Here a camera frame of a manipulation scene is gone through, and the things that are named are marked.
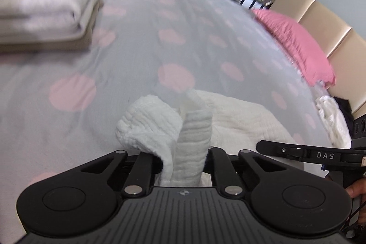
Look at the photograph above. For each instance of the beige folded cloth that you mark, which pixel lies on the beige folded cloth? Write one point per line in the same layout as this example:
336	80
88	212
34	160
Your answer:
57	44

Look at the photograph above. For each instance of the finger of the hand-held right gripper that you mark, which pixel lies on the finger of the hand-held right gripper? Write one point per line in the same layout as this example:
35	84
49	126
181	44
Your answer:
277	149

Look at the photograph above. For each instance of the white crinkled garment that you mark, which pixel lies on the white crinkled garment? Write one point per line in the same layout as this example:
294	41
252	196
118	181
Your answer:
331	118
248	124

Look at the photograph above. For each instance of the white fluffy folded blanket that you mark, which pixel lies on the white fluffy folded blanket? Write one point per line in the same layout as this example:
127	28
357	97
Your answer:
37	4

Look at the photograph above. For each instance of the person's right hand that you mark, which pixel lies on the person's right hand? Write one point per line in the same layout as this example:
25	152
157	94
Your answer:
357	189

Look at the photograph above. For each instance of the pink pillow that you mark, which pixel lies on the pink pillow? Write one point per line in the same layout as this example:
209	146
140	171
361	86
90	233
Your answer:
300	41

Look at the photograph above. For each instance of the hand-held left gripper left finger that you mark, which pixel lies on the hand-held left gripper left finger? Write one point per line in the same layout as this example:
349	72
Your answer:
144	166

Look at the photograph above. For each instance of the beige padded headboard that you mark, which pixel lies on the beige padded headboard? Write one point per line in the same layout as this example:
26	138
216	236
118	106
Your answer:
343	41

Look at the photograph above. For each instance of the white printed pillow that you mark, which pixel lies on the white printed pillow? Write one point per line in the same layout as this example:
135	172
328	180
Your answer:
319	84

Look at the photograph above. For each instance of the black garment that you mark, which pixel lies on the black garment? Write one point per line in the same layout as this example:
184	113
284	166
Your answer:
344	106

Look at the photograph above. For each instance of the grey bed with pink dots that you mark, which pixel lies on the grey bed with pink dots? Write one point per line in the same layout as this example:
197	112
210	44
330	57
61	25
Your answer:
143	46

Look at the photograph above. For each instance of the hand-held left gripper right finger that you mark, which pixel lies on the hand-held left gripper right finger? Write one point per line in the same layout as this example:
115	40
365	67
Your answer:
218	166

